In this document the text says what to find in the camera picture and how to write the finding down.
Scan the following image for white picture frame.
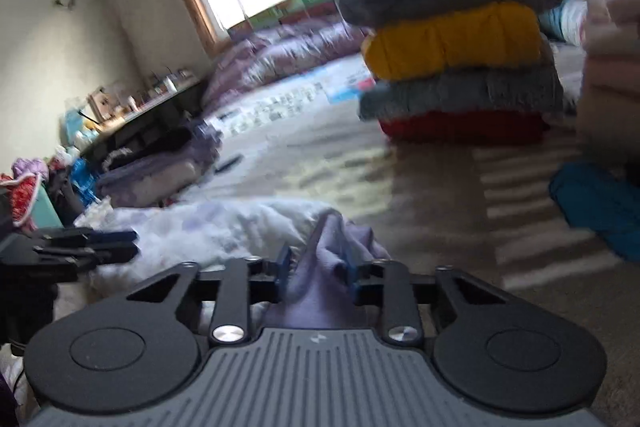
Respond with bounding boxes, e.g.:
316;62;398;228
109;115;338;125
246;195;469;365
89;91;126;124

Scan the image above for folded yellow garment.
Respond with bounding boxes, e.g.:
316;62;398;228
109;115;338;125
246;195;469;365
362;2;552;82

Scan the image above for brown cartoon printed blanket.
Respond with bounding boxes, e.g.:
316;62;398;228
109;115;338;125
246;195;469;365
75;42;640;338

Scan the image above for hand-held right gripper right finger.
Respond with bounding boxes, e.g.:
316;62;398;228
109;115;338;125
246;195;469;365
341;247;507;348

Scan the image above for white and blue packet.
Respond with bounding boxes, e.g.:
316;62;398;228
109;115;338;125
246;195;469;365
60;109;91;148

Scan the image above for pink printed folded sheet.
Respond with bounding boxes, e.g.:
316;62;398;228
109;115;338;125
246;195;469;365
582;47;640;100

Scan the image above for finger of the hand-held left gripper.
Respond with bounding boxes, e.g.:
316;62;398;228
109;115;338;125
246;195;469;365
31;243;140;269
31;228;139;250

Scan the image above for red floral padded garment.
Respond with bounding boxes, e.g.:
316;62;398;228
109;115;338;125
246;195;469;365
0;172;49;229

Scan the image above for folded blue denim garment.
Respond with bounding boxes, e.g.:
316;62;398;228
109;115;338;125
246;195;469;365
357;64;567;122

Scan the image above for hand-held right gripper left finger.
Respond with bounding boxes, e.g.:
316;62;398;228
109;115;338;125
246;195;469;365
127;243;294;348

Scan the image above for folded purple floral garment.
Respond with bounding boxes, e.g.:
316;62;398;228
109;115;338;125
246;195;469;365
94;134;223;208

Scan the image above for black desk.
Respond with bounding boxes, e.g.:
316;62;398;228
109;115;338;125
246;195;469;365
79;76;210;160

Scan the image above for dark grey clothing pile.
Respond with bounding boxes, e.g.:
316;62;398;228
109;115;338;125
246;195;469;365
47;169;87;225

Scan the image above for white floral pajama pants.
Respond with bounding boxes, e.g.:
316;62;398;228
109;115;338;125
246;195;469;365
52;199;396;345

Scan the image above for purple cloth bundle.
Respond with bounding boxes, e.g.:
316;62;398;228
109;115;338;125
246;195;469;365
12;157;50;178

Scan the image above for purple floral quilt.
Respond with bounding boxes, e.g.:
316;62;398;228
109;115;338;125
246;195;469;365
201;19;372;108

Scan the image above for beige folded blanket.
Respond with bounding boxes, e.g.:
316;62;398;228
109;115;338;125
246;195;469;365
575;89;640;168

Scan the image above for colourful alphabet foam mat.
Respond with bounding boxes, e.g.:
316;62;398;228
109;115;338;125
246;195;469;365
227;0;351;35

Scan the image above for folded red garment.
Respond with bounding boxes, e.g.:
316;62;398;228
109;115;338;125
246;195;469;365
378;109;552;146

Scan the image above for blue plastic bag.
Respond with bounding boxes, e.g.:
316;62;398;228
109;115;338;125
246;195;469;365
69;157;102;208

